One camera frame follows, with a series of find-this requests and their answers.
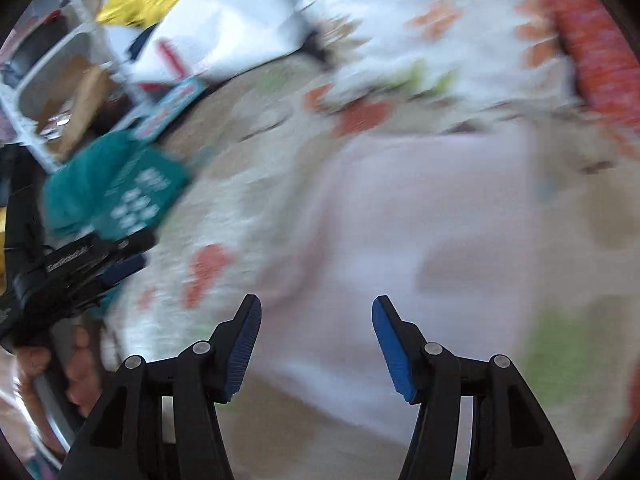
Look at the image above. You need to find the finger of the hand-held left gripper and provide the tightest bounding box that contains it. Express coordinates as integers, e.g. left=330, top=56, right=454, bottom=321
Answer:
left=96, top=254, right=149, bottom=287

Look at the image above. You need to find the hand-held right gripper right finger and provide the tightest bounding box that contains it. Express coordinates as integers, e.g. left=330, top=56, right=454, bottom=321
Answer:
left=371, top=295, right=577, bottom=480

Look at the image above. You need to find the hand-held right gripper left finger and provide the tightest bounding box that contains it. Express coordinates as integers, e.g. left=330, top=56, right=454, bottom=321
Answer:
left=59, top=294, right=263, bottom=480

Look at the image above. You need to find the pale pink small garment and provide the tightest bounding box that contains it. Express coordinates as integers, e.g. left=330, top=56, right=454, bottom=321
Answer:
left=252, top=125, right=596, bottom=448

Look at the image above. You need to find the person's left hand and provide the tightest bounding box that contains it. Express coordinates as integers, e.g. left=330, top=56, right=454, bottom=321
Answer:
left=17, top=324, right=107, bottom=417

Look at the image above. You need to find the printed bed sheet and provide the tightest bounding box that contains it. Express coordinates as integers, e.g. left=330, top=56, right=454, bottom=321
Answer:
left=100, top=57, right=640, bottom=480

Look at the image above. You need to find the light blue picture box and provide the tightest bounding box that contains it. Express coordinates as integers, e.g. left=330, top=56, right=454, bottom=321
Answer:
left=116, top=78, right=208, bottom=144

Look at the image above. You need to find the white metal rack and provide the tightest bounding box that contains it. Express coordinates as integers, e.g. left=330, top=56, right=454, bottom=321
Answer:
left=0, top=0, right=131, bottom=173

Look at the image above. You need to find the white plastic bag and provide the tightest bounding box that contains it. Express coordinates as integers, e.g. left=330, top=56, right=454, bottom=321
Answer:
left=102, top=0, right=321, bottom=88

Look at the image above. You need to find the yellow foil bag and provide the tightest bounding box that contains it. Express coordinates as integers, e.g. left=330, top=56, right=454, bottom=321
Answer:
left=95, top=0, right=201, bottom=28

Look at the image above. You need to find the white printed blanket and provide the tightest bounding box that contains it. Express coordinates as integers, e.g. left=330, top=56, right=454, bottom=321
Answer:
left=280, top=0, right=586, bottom=137

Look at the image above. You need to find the red patterned cloth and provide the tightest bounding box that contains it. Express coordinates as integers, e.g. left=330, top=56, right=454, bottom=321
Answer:
left=534, top=0, right=640, bottom=161

